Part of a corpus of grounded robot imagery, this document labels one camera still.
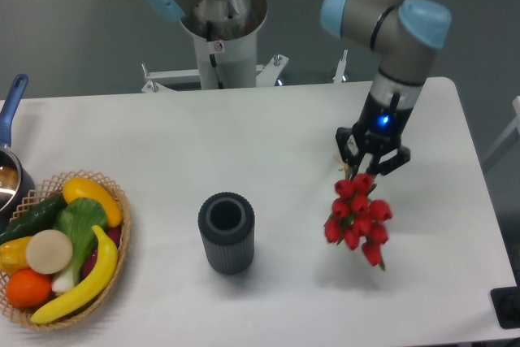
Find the black device at table edge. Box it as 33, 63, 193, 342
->
490, 286, 519, 329

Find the dark grey ribbed vase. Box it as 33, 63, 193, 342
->
197, 192, 255, 275

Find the blue-handled steel saucepan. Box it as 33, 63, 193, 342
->
1, 74, 35, 232

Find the beige round disc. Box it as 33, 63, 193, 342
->
25, 229, 73, 275

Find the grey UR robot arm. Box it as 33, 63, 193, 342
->
146, 0, 452, 176

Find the red tulip bouquet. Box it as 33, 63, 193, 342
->
323, 156, 393, 271

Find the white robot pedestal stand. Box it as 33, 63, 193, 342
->
140, 0, 350, 93

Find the yellow squash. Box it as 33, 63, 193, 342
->
63, 176, 123, 228

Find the yellow banana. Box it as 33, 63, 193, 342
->
30, 225, 118, 325

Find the green bok choy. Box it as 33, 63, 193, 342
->
52, 197, 107, 295

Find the white frame at right edge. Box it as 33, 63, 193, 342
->
481, 96, 519, 174

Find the woven wicker basket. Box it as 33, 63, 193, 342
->
1, 170, 132, 332

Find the green cucumber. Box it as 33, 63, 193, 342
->
1, 193, 67, 244

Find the dark red vegetable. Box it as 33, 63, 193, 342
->
81, 227, 121, 280

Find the yellow bell pepper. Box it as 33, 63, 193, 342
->
0, 236, 32, 275

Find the orange fruit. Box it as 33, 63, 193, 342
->
6, 268, 51, 308

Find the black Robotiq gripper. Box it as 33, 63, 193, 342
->
336, 72, 423, 176

